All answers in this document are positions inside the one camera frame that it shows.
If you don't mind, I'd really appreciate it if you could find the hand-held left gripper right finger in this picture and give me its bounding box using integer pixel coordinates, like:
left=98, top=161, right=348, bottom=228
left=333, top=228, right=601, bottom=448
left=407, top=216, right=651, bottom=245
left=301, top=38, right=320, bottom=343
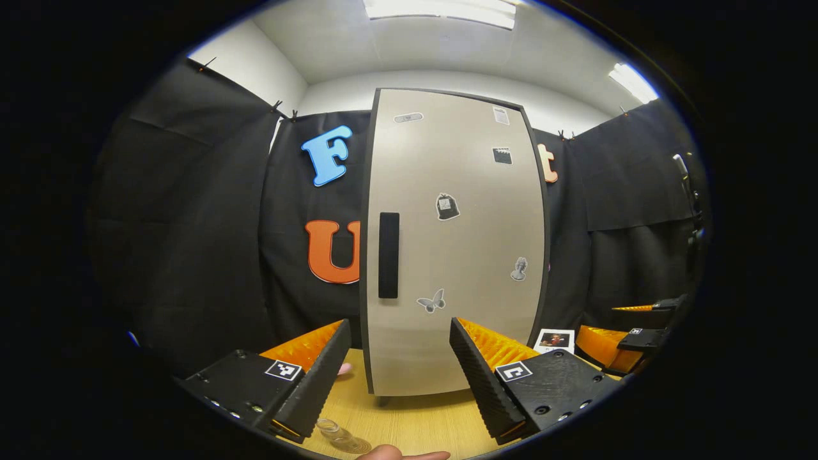
left=449, top=316, right=624, bottom=446

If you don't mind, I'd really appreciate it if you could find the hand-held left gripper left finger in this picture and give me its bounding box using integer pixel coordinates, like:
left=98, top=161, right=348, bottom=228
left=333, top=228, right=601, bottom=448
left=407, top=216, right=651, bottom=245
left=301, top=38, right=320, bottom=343
left=174, top=318, right=353, bottom=445

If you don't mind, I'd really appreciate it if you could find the small clear glass bottle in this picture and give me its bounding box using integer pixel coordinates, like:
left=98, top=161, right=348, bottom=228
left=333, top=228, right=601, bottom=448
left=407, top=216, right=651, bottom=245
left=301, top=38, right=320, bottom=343
left=316, top=418, right=352, bottom=447

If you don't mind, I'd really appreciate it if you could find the grey cabinet door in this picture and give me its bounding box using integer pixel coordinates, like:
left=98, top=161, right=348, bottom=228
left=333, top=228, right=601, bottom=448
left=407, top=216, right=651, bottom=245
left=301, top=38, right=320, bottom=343
left=362, top=89, right=548, bottom=397

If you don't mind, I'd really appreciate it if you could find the dark grey cabinet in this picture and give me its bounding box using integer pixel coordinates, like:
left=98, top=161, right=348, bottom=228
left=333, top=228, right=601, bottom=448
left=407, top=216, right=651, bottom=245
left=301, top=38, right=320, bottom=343
left=358, top=88, right=552, bottom=408

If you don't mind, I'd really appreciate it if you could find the black door handle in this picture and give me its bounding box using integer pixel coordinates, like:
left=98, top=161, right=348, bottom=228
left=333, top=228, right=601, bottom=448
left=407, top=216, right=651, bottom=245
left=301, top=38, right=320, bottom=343
left=378, top=212, right=401, bottom=300

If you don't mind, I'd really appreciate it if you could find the long ceiling light strip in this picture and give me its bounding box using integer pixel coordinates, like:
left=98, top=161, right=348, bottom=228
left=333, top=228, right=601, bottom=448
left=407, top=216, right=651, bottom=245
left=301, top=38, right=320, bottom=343
left=608, top=63, right=660, bottom=105

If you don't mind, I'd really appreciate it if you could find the black backdrop cloth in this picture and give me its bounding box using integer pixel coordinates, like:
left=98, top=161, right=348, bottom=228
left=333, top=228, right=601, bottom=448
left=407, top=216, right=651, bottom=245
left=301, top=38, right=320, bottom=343
left=89, top=57, right=710, bottom=379

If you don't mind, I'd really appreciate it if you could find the wide ceiling light panel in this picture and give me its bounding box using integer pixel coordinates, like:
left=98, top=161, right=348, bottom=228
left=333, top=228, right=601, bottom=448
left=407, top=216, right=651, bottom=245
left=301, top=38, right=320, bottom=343
left=364, top=0, right=517, bottom=30

